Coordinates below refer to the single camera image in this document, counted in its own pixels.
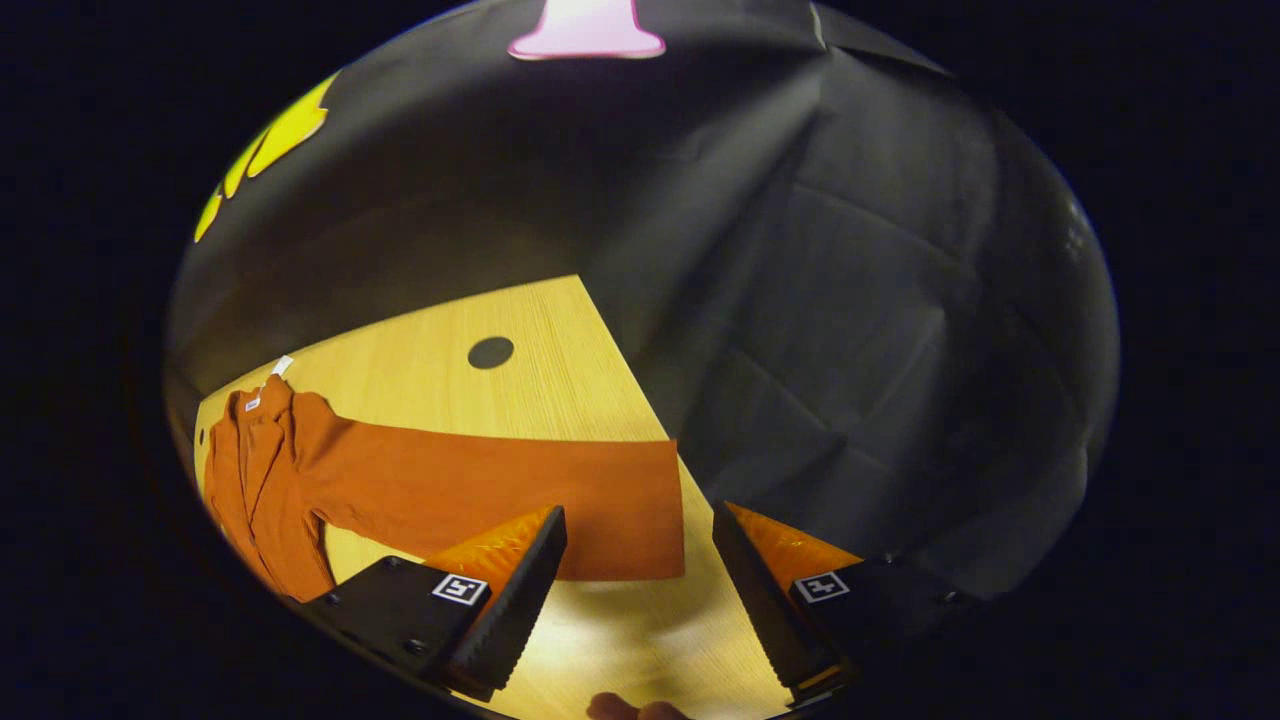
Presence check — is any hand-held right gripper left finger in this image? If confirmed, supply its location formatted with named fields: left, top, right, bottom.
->
left=300, top=505, right=569, bottom=703

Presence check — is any black backdrop cloth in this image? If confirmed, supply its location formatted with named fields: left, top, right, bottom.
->
left=165, top=0, right=1121, bottom=601

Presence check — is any orange button-up shirt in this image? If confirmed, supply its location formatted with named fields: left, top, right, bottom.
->
left=200, top=375, right=687, bottom=604

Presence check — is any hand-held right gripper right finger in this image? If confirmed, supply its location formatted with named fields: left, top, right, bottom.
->
left=712, top=500, right=966, bottom=709

